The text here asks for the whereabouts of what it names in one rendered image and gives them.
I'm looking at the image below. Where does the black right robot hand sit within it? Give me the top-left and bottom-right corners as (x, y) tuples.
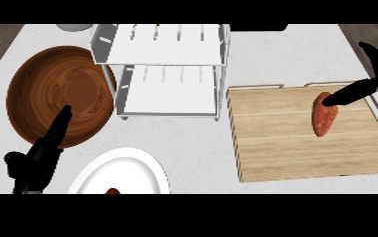
(321, 41), (378, 108)

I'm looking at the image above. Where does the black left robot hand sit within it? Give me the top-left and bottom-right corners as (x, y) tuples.
(3, 104), (74, 195)

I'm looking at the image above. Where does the orange sweet potato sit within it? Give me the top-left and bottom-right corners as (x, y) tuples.
(312, 91), (340, 138)

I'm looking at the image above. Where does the pale wooden tray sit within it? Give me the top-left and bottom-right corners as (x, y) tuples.
(226, 80), (378, 184)

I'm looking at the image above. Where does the white tiered basket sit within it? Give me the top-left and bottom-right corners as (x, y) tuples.
(87, 24), (234, 121)

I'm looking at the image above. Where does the white plate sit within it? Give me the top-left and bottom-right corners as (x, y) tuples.
(67, 146), (173, 195)

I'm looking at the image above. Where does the brown wooden bowl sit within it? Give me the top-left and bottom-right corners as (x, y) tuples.
(5, 45), (118, 150)

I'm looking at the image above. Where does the black flat appliance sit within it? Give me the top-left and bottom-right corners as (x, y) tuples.
(229, 24), (290, 33)

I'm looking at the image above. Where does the grey round object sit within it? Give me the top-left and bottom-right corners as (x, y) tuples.
(55, 24), (95, 33)

